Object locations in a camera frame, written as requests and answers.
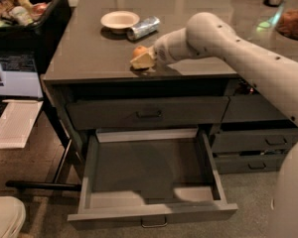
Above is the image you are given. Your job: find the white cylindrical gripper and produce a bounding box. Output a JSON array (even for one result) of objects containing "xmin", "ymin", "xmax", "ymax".
[{"xmin": 130, "ymin": 29, "xmax": 191, "ymax": 69}]

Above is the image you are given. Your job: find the small orange fruit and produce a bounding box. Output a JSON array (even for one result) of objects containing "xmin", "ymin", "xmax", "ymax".
[{"xmin": 132, "ymin": 46, "xmax": 148, "ymax": 59}]

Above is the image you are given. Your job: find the white rounded robot base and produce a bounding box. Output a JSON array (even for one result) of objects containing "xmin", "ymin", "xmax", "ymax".
[{"xmin": 0, "ymin": 196, "xmax": 26, "ymax": 238}]

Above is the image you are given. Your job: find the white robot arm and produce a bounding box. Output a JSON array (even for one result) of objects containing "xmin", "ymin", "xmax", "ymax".
[{"xmin": 131, "ymin": 13, "xmax": 298, "ymax": 238}]

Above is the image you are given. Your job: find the grey cabinet with counter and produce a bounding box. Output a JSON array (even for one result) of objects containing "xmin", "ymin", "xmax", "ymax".
[{"xmin": 44, "ymin": 0, "xmax": 298, "ymax": 168}]

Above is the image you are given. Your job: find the grey top left drawer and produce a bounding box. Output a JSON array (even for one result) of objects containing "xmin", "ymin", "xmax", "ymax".
[{"xmin": 67, "ymin": 96, "xmax": 228, "ymax": 130}]

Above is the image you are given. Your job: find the grey top right drawer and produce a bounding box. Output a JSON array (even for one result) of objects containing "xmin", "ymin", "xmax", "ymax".
[{"xmin": 223, "ymin": 94, "xmax": 286, "ymax": 123}]

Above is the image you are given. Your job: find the open grey middle drawer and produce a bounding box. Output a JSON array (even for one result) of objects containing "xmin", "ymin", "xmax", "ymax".
[{"xmin": 68, "ymin": 128, "xmax": 237, "ymax": 229}]

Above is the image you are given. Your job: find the grey bottom right drawer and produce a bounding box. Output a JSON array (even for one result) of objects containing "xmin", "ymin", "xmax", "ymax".
[{"xmin": 215, "ymin": 154, "xmax": 285, "ymax": 174}]

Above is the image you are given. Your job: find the grey middle right drawer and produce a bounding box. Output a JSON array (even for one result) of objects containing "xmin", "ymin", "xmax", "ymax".
[{"xmin": 212, "ymin": 129, "xmax": 298, "ymax": 153}]

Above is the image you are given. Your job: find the silver blue drink can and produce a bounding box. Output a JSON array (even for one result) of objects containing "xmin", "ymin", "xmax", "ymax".
[{"xmin": 126, "ymin": 16, "xmax": 160, "ymax": 41}]

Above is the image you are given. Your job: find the white paper bowl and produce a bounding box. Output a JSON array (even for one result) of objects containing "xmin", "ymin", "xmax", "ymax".
[{"xmin": 100, "ymin": 11, "xmax": 140, "ymax": 34}]

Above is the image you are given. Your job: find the black bin of groceries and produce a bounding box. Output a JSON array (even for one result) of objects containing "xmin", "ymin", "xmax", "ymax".
[{"xmin": 0, "ymin": 0, "xmax": 73, "ymax": 50}]

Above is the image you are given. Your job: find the laptop with lit screen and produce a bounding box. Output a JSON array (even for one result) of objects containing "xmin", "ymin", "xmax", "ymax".
[{"xmin": 0, "ymin": 54, "xmax": 43, "ymax": 118}]

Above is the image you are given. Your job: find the glass jar of snacks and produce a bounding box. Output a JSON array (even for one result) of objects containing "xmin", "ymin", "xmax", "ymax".
[{"xmin": 276, "ymin": 0, "xmax": 298, "ymax": 40}]

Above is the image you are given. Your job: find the white paper sheet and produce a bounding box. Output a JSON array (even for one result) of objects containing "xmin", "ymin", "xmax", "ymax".
[{"xmin": 0, "ymin": 99, "xmax": 43, "ymax": 150}]

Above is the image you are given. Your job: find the black metal desk leg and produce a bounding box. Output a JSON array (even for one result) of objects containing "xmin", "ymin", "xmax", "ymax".
[{"xmin": 5, "ymin": 139, "xmax": 82, "ymax": 192}]

